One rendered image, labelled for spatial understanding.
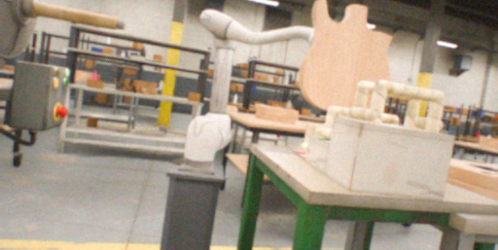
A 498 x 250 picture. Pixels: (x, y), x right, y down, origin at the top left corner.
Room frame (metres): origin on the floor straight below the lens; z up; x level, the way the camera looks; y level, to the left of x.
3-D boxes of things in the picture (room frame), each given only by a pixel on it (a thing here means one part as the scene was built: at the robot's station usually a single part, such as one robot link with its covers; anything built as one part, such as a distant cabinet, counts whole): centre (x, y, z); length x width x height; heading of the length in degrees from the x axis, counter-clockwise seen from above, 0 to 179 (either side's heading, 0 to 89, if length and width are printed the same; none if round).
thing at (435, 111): (0.79, -0.48, 1.15); 0.03 x 0.03 x 0.09
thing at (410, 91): (0.77, -0.40, 1.20); 0.20 x 0.03 x 0.03; 100
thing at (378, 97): (0.76, -0.32, 1.15); 0.03 x 0.03 x 0.09
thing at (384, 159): (0.82, -0.39, 1.02); 0.27 x 0.15 x 0.17; 101
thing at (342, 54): (1.13, -0.34, 1.31); 0.35 x 0.04 x 0.40; 101
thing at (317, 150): (0.97, -0.36, 0.98); 0.27 x 0.16 x 0.09; 101
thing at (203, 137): (1.58, 0.22, 0.87); 0.18 x 0.16 x 0.22; 165
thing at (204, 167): (1.57, 0.24, 0.73); 0.22 x 0.18 x 0.06; 96
